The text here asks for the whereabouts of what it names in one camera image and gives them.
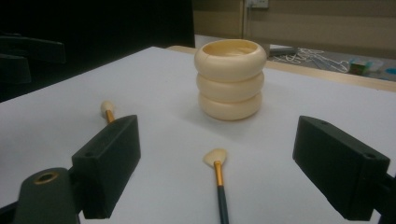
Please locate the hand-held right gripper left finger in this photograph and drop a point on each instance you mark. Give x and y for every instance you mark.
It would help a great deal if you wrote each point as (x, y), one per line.
(107, 161)

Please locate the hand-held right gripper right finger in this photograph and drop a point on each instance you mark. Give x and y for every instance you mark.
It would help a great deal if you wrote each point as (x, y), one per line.
(339, 168)

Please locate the round makeup brush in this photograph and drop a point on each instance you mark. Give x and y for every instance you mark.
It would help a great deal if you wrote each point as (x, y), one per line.
(106, 107)

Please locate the wooden stick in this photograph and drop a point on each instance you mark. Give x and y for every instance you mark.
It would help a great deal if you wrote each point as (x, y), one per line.
(219, 174)

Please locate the cream ribbed brush holder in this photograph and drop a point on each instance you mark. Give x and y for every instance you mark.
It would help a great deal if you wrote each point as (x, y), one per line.
(230, 87)

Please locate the white table board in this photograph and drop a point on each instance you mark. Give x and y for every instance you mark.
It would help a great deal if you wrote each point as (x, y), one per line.
(174, 93)

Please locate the green small box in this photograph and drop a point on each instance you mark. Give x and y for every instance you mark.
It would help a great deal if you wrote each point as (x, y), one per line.
(358, 67)

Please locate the clear plastic container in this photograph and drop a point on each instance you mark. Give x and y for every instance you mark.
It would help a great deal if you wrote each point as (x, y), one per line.
(376, 66)

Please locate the blue round lid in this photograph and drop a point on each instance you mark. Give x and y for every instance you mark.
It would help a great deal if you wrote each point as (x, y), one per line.
(391, 71)

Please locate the grey flat object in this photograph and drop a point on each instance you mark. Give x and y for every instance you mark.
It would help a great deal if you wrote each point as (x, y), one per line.
(283, 50)

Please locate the black curtain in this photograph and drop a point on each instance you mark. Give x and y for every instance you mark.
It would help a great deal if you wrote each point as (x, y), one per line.
(109, 25)

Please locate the light wooden cabinet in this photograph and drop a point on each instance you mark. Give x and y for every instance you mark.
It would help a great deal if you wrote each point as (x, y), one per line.
(311, 28)

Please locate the white wall socket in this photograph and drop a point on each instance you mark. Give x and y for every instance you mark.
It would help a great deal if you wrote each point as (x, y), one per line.
(257, 3)

